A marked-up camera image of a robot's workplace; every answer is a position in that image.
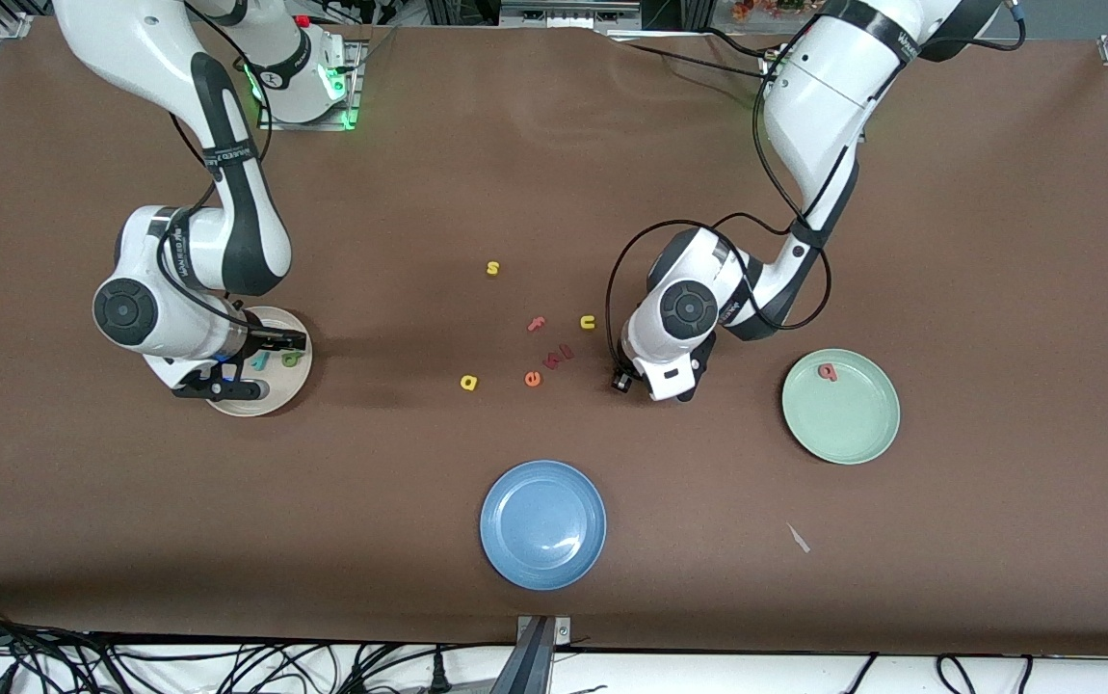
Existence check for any light green round plate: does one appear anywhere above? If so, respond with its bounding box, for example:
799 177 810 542
781 348 902 467

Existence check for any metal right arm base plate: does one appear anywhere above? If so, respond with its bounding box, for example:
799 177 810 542
258 39 362 131

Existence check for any orange decoration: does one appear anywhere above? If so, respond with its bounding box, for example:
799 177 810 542
732 0 805 22

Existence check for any black base cable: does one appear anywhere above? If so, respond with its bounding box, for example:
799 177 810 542
609 39 775 84
328 24 396 78

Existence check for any blue round plate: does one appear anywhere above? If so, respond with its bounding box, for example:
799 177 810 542
479 460 608 591

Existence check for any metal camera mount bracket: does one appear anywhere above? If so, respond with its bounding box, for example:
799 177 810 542
514 615 572 694

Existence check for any beige round plate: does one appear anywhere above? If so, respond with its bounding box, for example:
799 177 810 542
202 307 314 418

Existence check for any grey metal box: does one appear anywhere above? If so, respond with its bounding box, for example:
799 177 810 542
501 0 642 28

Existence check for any brown table cover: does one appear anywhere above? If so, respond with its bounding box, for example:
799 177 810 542
0 17 1108 658

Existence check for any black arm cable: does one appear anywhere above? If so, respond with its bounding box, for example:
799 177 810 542
607 0 1027 372
157 0 274 334

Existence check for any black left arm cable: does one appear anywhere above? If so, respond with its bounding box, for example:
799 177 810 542
607 0 1027 372

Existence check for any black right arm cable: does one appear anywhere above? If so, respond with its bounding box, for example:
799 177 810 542
157 0 274 334

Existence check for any black cable tangle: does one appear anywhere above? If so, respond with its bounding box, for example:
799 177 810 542
0 598 516 694

